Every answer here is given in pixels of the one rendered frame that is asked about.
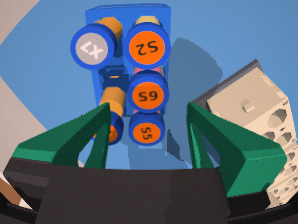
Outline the sample tube with blue cap and orange s2 dot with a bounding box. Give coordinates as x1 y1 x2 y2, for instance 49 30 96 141
123 16 171 70

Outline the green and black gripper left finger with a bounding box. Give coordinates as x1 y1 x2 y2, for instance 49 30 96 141
11 102 112 168

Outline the blue tube rack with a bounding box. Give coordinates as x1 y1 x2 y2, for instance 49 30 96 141
85 4 171 115

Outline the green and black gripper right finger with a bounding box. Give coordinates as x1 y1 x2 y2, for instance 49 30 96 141
186 102 287 198

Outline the beige bucket adapter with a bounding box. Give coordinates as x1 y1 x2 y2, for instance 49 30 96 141
207 67 297 149
268 190 298 208
267 171 298 206
268 142 298 189

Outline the blue table mat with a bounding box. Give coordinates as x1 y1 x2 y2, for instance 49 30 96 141
0 0 298 170

